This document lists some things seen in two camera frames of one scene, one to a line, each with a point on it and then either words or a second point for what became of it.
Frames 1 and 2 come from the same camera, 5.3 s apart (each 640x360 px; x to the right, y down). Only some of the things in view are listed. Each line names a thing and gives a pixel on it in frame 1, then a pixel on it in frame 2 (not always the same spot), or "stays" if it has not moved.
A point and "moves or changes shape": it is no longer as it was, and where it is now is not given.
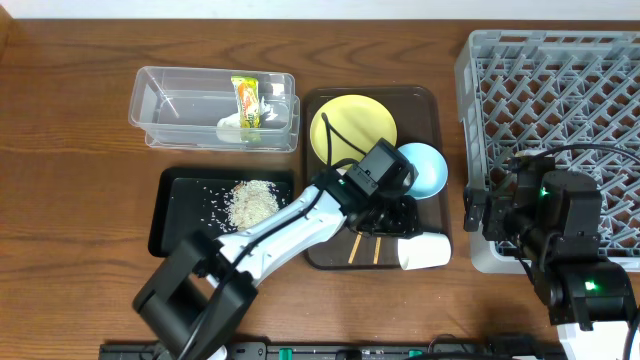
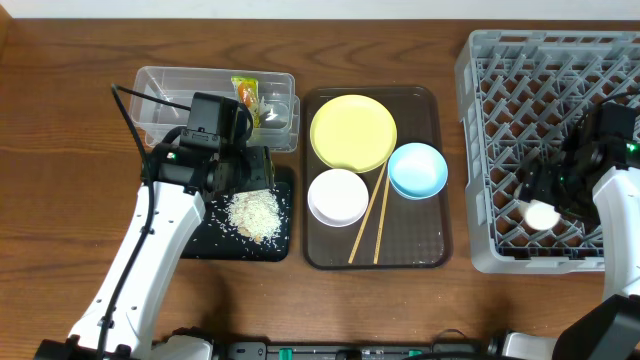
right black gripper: [501, 205] to [541, 184]
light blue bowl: [431, 166] stays
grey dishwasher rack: [526, 91] stays
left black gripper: [388, 220] to [261, 170]
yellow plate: [362, 119] stays
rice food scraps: [250, 202] stays
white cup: [425, 250] moves or changes shape
